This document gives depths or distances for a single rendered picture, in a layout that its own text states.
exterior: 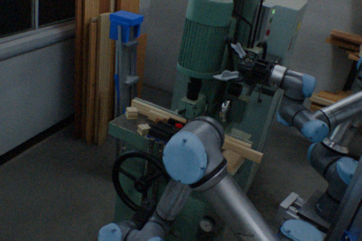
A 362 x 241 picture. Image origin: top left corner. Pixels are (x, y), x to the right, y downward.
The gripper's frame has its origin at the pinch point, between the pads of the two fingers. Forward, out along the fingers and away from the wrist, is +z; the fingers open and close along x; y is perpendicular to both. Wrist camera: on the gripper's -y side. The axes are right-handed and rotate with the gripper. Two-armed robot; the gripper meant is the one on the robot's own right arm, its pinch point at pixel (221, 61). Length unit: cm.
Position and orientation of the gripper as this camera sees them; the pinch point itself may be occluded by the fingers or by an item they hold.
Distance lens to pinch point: 153.0
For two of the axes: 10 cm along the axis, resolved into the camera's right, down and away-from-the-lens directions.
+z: -8.8, -3.4, 3.4
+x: -4.4, 8.5, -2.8
